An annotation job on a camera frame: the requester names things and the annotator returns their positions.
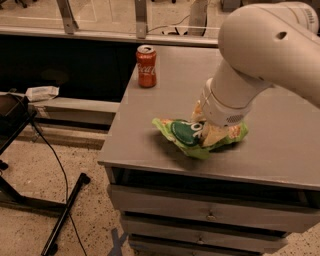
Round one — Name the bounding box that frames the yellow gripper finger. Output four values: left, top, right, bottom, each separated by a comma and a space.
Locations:
201, 123, 228, 147
191, 101, 206, 122

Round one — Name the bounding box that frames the green rice chip bag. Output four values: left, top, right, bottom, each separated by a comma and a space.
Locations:
152, 118, 248, 160

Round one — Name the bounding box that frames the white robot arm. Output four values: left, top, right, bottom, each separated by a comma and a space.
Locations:
192, 1, 320, 147

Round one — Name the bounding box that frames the red coke can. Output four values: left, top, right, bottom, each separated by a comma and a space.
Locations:
136, 45, 157, 88

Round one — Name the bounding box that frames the grey drawer cabinet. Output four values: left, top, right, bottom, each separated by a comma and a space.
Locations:
99, 46, 320, 256

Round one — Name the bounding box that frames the white wipes packet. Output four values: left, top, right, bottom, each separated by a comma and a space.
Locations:
25, 86, 59, 102

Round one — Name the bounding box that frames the black stand with legs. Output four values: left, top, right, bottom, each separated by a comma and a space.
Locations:
0, 93, 92, 256

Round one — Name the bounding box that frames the grey metal railing frame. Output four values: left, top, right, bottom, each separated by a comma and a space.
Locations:
0, 0, 228, 47

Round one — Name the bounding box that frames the black cable on floor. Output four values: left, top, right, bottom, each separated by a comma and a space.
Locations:
30, 119, 88, 256

